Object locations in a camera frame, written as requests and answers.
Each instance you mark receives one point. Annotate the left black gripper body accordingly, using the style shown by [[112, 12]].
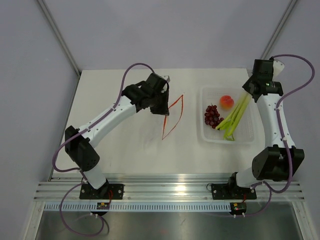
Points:
[[159, 104]]

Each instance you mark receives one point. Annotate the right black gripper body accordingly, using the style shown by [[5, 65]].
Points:
[[247, 85]]

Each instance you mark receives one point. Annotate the clear zip top bag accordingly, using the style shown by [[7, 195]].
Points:
[[161, 127]]

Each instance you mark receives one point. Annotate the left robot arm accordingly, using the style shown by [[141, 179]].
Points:
[[81, 142]]

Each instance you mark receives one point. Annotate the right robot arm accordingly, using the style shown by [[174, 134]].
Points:
[[277, 163]]

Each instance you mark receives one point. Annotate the peach fruit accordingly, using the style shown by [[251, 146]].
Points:
[[226, 102]]

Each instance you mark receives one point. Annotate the white plastic basket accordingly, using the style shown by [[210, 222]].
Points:
[[210, 95]]

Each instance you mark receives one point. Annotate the red grape bunch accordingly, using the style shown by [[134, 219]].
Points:
[[212, 116]]

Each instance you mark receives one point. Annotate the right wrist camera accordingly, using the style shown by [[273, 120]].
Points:
[[278, 67]]

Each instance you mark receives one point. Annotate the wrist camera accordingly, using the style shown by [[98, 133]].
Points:
[[166, 78], [278, 67]]

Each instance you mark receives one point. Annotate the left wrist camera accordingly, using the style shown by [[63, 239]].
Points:
[[166, 78]]

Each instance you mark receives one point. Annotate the right aluminium frame post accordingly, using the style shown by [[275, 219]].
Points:
[[279, 28]]

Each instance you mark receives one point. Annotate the aluminium frame post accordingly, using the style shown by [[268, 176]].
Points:
[[279, 28], [58, 36]]

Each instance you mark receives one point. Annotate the aluminium mounting rail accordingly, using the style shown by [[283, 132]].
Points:
[[140, 187]]

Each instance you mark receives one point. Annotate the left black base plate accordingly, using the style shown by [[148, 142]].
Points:
[[111, 191]]

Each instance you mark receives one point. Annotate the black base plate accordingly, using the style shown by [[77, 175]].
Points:
[[226, 192], [111, 191]]

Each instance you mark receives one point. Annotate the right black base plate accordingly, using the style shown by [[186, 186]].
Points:
[[226, 192]]

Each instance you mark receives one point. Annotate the left aluminium frame post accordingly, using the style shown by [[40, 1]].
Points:
[[58, 36]]

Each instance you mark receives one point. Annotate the white slotted cable duct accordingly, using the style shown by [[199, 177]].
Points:
[[140, 207]]

